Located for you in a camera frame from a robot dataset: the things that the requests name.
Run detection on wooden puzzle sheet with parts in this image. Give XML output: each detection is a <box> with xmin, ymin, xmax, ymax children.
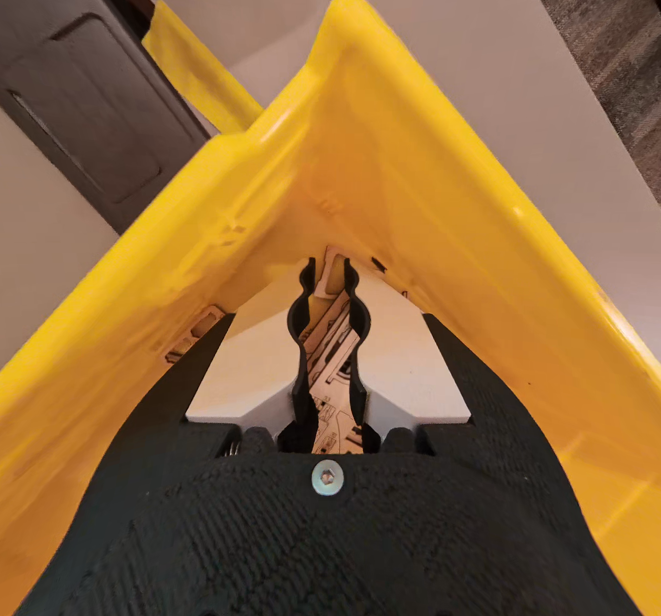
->
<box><xmin>302</xmin><ymin>288</ymin><xmax>368</xmax><ymax>455</ymax></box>

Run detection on dark grey panel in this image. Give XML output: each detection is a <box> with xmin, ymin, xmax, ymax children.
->
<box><xmin>0</xmin><ymin>0</ymin><xmax>213</xmax><ymax>236</ymax></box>

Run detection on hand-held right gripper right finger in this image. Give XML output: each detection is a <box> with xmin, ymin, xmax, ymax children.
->
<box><xmin>342</xmin><ymin>259</ymin><xmax>472</xmax><ymax>454</ymax></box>

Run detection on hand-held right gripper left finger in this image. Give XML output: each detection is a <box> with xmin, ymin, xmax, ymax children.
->
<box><xmin>185</xmin><ymin>258</ymin><xmax>319</xmax><ymax>454</ymax></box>

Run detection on wooden puzzle sheet with cutouts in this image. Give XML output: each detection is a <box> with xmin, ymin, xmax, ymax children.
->
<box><xmin>315</xmin><ymin>246</ymin><xmax>348</xmax><ymax>299</ymax></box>

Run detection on yellow plastic bin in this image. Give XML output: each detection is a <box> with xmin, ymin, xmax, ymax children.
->
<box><xmin>0</xmin><ymin>0</ymin><xmax>661</xmax><ymax>616</ymax></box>

